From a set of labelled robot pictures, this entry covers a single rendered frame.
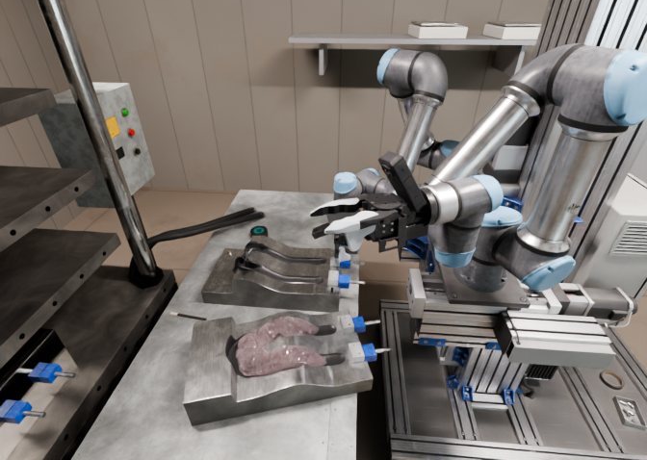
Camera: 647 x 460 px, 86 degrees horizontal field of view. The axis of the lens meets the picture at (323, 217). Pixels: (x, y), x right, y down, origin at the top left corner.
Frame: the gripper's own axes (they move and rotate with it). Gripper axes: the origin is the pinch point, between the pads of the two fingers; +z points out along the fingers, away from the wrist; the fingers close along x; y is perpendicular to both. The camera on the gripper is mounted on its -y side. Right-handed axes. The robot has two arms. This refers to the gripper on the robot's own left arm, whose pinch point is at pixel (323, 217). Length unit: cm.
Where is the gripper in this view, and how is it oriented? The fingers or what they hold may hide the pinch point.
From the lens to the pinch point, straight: 57.6
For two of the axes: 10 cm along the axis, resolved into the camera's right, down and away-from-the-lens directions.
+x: -3.5, -3.8, 8.5
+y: 0.5, 9.0, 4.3
